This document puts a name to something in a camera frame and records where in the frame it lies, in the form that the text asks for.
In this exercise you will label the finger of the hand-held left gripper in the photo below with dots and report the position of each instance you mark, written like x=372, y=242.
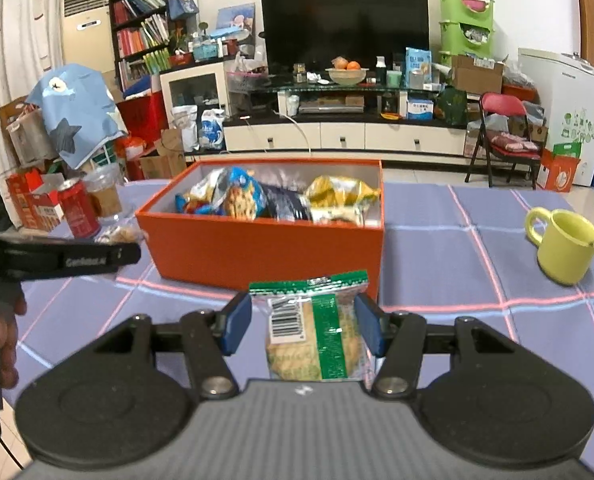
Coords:
x=127, y=255

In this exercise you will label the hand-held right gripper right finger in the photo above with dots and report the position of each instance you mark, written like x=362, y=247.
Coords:
x=369, y=325

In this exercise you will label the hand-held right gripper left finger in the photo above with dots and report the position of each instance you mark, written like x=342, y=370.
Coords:
x=237, y=325

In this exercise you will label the clear brown pastry packet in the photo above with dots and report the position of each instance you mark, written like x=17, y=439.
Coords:
x=119, y=232

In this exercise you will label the green label cracker packet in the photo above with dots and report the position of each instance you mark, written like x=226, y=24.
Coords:
x=322, y=340

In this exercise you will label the orange cardboard box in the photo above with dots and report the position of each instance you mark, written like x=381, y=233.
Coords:
x=257, y=255

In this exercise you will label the pile of snack packets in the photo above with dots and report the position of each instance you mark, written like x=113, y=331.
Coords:
x=242, y=195

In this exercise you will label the yellow chips bag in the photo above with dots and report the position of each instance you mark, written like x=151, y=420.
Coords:
x=337, y=192

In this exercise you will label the person's left hand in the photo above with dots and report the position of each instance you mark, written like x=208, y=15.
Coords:
x=4, y=330

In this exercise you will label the red gift boxes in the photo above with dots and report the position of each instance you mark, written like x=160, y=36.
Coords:
x=32, y=205

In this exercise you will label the clear plastic cup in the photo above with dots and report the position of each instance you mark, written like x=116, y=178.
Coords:
x=108, y=200

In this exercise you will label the red soda can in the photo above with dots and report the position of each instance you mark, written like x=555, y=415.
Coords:
x=79, y=210

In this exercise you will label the brown paper bag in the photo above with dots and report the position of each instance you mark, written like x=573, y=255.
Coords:
x=164, y=165

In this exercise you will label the blue plaid tablecloth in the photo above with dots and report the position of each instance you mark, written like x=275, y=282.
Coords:
x=452, y=270

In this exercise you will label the brown cardboard basket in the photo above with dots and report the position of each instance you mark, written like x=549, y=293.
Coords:
x=24, y=135

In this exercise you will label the white standing pouch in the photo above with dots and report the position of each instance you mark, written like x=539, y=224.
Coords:
x=184, y=127

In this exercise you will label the red storage box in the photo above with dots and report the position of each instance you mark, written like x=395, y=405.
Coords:
x=144, y=115

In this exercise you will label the white blue bag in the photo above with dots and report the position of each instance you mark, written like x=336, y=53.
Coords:
x=212, y=130

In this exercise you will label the blue shark plush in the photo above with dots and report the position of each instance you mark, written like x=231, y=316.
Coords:
x=72, y=110

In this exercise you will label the white television stand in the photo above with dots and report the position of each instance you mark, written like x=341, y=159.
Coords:
x=342, y=137

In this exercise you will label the yellow-green mug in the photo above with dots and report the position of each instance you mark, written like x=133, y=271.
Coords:
x=562, y=255

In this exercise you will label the dark bookshelf with books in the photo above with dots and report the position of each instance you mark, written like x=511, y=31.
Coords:
x=137, y=35

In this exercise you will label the white blue tissue box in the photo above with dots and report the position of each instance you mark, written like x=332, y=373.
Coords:
x=420, y=110

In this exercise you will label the white curtain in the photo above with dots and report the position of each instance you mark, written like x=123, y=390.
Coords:
x=17, y=35

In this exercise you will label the dark green bag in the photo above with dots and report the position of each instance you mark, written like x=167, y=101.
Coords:
x=452, y=107

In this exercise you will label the beige standing air conditioner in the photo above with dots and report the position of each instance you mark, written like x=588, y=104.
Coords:
x=87, y=25

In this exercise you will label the orange paper bag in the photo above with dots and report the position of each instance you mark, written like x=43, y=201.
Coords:
x=559, y=175

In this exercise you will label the fruit bowl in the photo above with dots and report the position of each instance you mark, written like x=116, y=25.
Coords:
x=346, y=77

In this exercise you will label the dark bottle white cap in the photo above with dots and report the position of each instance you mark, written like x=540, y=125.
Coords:
x=381, y=72

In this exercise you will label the blue tote bag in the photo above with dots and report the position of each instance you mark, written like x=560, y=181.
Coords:
x=182, y=7

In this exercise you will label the red folding chair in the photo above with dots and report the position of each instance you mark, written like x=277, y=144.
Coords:
x=502, y=105

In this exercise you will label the framed picture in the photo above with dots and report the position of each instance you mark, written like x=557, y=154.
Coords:
x=234, y=20

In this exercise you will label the tall blue box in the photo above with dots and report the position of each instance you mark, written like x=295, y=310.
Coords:
x=418, y=65

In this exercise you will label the brown cardboard box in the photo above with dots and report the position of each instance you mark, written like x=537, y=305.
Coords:
x=477, y=77

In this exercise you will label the white chest freezer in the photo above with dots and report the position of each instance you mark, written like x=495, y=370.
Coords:
x=577, y=110

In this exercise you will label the black television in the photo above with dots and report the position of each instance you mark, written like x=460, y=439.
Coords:
x=344, y=25

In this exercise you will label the green stacking bins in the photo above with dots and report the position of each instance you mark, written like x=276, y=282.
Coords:
x=464, y=35

